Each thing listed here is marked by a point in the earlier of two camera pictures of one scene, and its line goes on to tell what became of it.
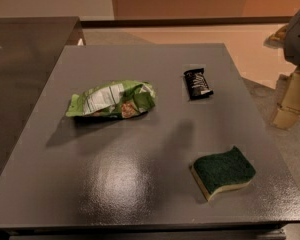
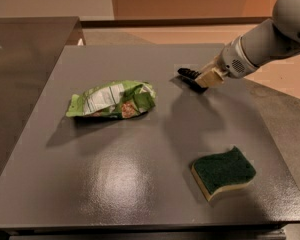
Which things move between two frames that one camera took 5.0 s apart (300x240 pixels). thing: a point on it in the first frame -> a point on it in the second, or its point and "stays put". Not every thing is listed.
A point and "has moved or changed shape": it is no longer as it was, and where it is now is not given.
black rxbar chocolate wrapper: (198, 84) has moved or changed shape
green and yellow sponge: (216, 171) stays put
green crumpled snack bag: (120, 99) stays put
